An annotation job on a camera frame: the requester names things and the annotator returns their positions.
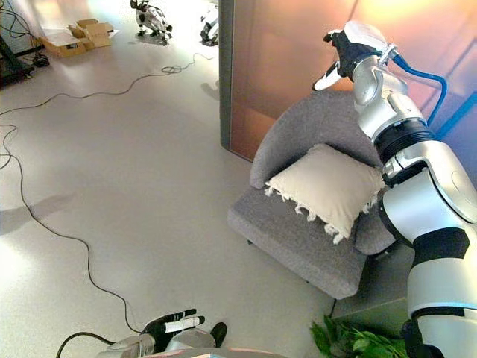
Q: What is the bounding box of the flat cardboard box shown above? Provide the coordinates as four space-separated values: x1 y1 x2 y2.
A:
40 31 96 59

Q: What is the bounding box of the open cardboard box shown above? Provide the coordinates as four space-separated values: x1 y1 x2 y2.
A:
68 18 116 48

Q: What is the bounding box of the black equipment stand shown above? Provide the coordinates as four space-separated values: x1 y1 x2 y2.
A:
0 32 37 90

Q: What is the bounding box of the long black floor cable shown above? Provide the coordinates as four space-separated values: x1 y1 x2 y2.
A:
0 125 145 333

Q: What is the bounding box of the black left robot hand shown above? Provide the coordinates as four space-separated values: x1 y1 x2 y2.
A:
143 308 206 351

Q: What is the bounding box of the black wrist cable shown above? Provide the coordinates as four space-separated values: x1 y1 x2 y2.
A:
55 330 121 358

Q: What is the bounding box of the black white robot dog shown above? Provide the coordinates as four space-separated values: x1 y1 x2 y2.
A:
129 0 174 46
199 2 220 48

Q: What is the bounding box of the silver robot leg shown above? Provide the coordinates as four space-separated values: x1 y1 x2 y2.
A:
163 330 216 354

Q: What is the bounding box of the green leafy potted plant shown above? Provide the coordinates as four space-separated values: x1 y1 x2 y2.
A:
310 315 411 358

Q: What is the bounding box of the black robot foot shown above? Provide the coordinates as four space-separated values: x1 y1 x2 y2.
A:
209 322 227 348

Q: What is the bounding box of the black floor cable with coil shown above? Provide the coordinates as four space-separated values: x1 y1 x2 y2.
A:
0 51 218 116

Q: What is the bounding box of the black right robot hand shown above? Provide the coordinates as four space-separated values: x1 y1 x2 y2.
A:
312 21 389 92

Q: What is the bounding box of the grey fabric armchair sofa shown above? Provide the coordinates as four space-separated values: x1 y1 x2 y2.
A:
227 89 398 301

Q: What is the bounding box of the beige fringed pillow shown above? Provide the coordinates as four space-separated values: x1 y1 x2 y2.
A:
264 143 385 246

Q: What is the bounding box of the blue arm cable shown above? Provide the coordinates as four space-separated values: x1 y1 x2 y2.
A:
387 48 448 126

